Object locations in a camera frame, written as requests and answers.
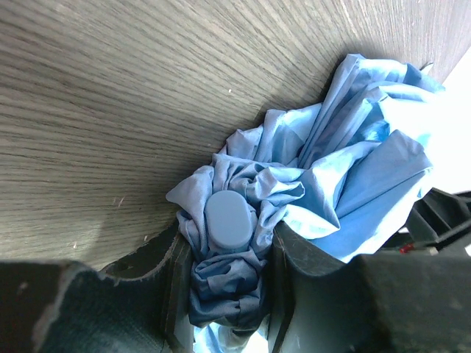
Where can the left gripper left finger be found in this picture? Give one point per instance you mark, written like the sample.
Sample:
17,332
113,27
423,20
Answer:
138,303

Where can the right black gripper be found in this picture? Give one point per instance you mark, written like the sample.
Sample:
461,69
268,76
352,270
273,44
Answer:
437,224

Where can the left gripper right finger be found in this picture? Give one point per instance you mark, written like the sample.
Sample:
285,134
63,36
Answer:
386,302

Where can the light blue folding umbrella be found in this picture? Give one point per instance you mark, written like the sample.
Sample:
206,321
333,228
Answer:
343,174

